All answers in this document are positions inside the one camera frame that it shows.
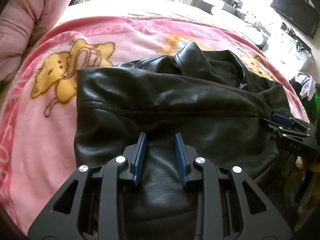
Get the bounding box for lavender white garment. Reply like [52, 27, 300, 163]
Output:
[295, 72, 316, 101]

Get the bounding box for pink cartoon fleece blanket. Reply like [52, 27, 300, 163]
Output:
[1, 16, 308, 235]

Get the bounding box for black flat television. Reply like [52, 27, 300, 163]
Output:
[270, 0, 319, 39]

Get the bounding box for white dresser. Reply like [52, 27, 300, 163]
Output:
[263, 23, 313, 80]

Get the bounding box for pink quilted duvet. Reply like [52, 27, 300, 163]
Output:
[1, 0, 71, 82]

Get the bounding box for beige bed sheet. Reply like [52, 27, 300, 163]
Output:
[58, 0, 267, 47]

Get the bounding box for black leather jacket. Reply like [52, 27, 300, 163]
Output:
[74, 42, 290, 239]

